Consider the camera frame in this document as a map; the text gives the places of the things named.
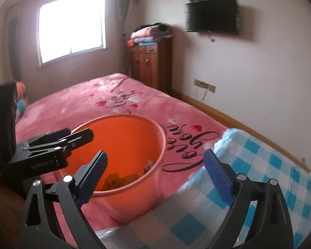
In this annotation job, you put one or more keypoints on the yellow snack packet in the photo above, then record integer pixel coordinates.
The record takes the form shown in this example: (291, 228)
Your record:
(112, 181)

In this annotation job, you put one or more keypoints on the brown wooden cabinet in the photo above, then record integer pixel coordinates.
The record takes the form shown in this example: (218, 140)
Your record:
(150, 67)

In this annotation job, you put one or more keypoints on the light window curtain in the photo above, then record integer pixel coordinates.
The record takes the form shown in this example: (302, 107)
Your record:
(124, 18)

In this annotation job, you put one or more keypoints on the orange plastic bucket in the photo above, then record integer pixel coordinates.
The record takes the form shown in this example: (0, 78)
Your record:
(124, 145)

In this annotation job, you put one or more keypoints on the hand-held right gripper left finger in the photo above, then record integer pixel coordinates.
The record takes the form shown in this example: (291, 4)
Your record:
(93, 179)

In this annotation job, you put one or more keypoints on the blue white checkered tablecloth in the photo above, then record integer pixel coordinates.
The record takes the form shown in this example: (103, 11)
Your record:
(248, 186)

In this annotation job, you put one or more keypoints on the wall power socket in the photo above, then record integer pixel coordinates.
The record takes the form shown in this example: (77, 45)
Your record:
(204, 85)

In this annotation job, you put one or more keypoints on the bright window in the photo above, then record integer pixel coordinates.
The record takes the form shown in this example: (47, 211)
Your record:
(72, 26)

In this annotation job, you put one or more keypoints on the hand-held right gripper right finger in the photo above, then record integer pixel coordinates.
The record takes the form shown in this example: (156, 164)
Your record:
(219, 179)

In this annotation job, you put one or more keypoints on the pile of folded clothes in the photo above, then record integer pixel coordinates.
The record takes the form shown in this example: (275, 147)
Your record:
(150, 33)

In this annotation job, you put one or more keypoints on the pink blue pillow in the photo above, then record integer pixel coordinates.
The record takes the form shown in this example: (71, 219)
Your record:
(20, 101)

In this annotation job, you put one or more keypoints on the black wall television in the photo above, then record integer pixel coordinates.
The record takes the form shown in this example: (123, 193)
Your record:
(212, 15)

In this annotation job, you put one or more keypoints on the pink printed blanket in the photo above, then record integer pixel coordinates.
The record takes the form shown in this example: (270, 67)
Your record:
(93, 101)

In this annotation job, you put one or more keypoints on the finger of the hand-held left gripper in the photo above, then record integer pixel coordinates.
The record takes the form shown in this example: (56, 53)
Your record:
(80, 138)
(49, 137)

